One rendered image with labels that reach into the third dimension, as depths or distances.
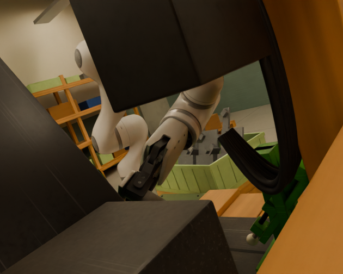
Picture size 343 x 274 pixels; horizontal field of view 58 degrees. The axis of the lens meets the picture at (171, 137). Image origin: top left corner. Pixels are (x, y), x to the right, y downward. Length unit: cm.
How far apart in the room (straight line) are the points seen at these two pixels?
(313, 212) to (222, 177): 128
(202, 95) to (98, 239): 37
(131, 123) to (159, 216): 95
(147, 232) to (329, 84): 28
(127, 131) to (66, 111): 511
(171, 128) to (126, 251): 33
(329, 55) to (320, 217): 28
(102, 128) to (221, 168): 57
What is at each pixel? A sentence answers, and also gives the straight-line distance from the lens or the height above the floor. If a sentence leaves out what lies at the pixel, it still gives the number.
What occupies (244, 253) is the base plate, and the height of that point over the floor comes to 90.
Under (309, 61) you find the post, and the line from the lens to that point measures 43.
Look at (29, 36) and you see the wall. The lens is 711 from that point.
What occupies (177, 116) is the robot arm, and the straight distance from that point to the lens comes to 61.
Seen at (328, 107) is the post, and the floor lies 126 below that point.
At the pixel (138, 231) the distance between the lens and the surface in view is 31.
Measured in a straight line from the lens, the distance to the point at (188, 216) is 30.
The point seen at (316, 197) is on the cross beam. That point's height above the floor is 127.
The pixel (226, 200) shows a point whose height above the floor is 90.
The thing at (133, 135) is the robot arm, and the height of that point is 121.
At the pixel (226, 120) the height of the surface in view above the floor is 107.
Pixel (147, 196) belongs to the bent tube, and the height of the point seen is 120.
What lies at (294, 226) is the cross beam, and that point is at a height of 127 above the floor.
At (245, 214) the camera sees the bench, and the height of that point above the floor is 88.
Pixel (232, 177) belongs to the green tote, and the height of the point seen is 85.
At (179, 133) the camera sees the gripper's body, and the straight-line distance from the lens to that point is 57.
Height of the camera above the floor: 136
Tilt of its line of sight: 10 degrees down
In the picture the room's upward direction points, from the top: 20 degrees counter-clockwise
